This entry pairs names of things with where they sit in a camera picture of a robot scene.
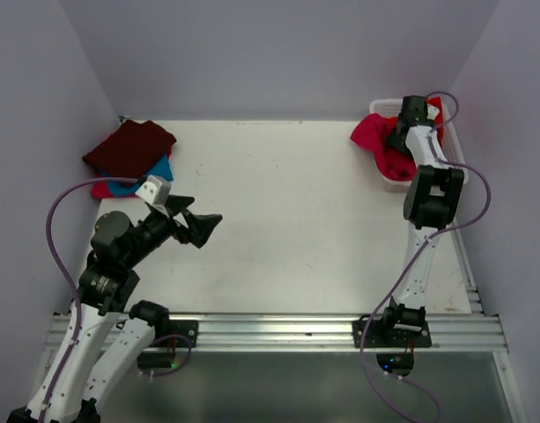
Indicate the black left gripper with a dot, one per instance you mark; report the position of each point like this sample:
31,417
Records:
199,226

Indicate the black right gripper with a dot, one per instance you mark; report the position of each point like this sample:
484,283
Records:
394,140

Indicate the crimson t-shirt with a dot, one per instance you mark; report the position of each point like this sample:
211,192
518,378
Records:
371,135

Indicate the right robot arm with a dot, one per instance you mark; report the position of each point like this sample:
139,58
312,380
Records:
429,207

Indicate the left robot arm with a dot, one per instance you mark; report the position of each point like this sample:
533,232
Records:
85,372

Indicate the white plastic basket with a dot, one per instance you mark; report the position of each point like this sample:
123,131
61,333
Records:
451,147

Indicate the bright red t-shirt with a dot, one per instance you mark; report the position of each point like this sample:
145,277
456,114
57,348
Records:
435,109

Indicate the dark maroon folded t-shirt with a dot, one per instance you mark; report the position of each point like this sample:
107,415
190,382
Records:
132,150

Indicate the pink folded t-shirt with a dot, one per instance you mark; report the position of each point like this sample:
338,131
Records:
113,187

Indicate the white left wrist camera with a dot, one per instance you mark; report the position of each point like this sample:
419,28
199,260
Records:
154,190

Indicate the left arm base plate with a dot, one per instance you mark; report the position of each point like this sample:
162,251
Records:
186,328

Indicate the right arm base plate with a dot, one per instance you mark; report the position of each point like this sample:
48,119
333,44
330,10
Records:
379,335

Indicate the aluminium mounting rail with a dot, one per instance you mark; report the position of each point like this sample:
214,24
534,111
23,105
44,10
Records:
278,294

